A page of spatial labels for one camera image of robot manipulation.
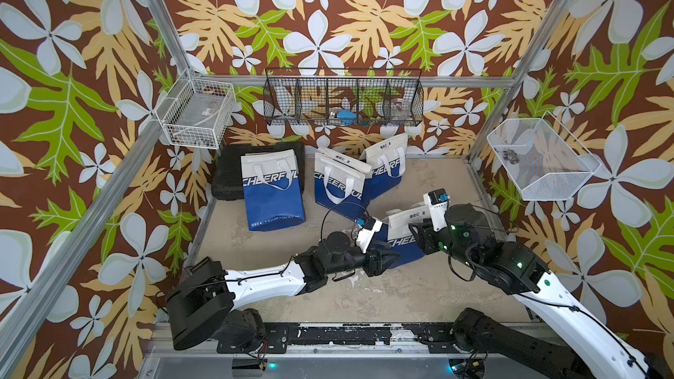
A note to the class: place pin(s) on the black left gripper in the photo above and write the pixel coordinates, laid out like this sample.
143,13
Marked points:
372,263

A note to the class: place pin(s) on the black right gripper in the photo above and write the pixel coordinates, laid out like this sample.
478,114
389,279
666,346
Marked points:
425,233

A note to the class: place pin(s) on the narrow takeout bag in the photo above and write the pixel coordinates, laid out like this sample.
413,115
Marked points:
339,183

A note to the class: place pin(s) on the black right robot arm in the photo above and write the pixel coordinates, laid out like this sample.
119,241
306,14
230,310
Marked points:
589,350

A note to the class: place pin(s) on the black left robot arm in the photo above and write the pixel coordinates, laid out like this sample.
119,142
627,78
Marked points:
199,306

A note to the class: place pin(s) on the white mesh bin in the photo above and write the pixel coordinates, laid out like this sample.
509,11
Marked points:
543,158

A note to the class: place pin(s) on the black plastic tool case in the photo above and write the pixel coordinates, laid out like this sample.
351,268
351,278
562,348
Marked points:
227,182

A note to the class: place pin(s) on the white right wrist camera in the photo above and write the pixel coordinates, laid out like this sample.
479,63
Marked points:
437,202

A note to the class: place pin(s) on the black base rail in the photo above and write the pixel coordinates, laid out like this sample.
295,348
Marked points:
281,337

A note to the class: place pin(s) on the black wire basket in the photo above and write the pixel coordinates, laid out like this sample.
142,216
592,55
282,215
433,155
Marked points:
342,97

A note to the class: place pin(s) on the white wire basket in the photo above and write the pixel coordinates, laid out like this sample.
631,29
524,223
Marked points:
195,111

